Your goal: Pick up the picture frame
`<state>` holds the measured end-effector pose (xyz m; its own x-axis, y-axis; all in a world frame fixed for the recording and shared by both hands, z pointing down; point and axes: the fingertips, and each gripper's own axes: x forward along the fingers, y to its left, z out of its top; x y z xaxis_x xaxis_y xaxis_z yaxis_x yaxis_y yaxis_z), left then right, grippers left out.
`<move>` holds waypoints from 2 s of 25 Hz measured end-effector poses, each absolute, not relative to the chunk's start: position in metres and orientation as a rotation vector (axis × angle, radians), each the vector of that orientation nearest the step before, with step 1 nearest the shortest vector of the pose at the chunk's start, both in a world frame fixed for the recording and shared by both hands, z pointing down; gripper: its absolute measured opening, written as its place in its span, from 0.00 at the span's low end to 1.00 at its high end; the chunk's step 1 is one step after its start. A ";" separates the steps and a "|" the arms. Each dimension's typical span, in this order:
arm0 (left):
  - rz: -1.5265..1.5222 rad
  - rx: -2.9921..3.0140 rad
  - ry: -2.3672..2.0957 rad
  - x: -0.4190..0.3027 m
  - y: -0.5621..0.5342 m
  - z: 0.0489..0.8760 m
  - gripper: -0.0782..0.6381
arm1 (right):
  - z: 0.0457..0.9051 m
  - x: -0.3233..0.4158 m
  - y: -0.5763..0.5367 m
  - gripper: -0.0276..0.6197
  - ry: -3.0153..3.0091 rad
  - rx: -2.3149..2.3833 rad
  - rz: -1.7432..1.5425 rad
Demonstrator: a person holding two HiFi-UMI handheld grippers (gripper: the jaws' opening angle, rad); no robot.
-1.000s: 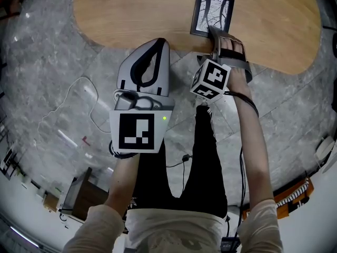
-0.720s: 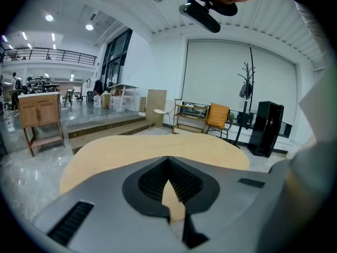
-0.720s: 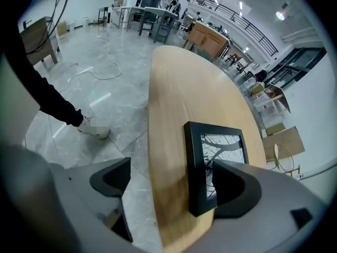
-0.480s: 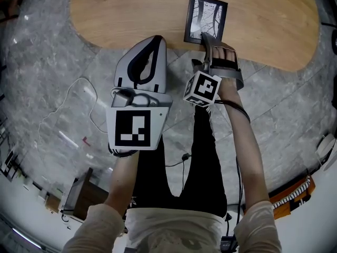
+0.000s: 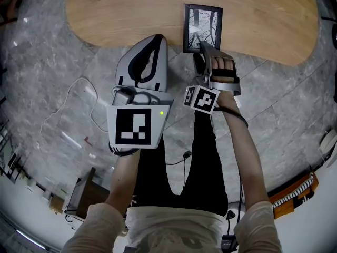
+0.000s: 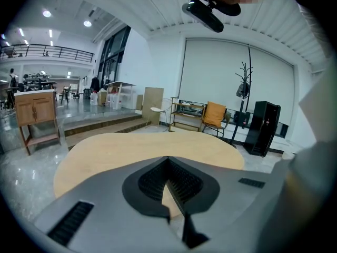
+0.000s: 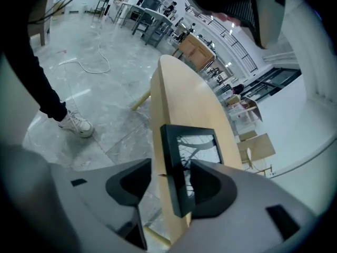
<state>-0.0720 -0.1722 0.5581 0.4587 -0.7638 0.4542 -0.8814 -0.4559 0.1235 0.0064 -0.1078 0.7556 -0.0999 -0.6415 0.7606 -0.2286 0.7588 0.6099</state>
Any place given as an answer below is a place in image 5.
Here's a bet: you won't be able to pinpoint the beige printed shirt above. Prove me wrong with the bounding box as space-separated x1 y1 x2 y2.
60 200 284 253

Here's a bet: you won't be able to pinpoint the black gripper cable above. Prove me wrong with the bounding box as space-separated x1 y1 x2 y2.
108 140 141 157
212 105 250 222

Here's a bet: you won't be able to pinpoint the black metal rack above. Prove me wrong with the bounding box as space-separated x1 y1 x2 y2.
0 141 30 186

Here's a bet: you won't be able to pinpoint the black floor cable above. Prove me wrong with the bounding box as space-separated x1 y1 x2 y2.
165 150 193 166

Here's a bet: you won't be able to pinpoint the white round chair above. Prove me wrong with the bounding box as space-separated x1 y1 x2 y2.
317 129 337 169

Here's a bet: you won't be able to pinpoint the flat cardboard piece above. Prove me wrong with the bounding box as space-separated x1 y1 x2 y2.
64 0 320 67

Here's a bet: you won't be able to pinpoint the white floor cable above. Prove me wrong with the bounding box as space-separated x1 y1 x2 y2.
39 76 109 149

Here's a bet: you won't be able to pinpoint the black framed picture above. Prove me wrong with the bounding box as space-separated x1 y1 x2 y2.
182 3 224 54

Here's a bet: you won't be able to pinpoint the black power box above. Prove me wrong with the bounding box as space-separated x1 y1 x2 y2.
220 234 240 253

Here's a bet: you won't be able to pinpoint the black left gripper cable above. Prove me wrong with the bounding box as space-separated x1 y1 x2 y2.
108 140 141 157

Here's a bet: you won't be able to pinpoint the person's right hand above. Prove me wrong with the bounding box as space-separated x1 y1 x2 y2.
212 57 236 71

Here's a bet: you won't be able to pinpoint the black trousers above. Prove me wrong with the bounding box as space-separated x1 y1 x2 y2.
126 108 229 217

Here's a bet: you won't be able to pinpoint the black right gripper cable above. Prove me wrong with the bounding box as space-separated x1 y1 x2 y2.
212 105 250 222

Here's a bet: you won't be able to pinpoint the person's right forearm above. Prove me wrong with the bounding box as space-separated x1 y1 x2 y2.
216 90 265 213

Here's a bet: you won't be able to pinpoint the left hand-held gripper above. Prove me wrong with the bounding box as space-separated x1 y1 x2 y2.
106 34 175 150

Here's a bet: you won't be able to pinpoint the small wooden side table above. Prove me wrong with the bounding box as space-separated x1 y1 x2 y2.
64 167 111 220

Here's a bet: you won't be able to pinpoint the small brown box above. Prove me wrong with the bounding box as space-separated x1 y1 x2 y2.
49 194 66 215

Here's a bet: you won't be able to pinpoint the person's left forearm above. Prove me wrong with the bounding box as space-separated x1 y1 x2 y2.
104 147 141 216

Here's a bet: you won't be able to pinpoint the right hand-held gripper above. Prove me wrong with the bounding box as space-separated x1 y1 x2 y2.
183 41 242 115

